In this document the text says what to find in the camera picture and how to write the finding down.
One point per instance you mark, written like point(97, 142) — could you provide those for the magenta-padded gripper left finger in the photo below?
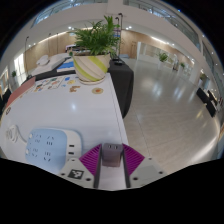
point(90, 160)

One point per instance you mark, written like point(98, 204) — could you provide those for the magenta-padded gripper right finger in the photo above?
point(135, 160)

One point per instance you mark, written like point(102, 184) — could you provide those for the small grey charger block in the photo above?
point(112, 155)

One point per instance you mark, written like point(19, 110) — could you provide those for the light blue white power strip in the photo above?
point(50, 150)

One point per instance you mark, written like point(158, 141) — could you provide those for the table with black cloth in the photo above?
point(122, 86)

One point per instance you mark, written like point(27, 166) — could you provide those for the colourful sticker sheet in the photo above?
point(48, 84)

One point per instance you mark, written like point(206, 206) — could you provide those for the potted plant in striped pot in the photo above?
point(90, 68)

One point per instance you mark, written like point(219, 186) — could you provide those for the group of black chairs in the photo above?
point(5, 96)
point(206, 100)

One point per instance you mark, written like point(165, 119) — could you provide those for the salmon red flat mat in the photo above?
point(21, 91)

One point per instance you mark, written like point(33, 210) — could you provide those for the background potted plant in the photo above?
point(182, 64)
point(163, 57)
point(13, 73)

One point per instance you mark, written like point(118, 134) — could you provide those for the thin black floor lamp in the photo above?
point(27, 53)

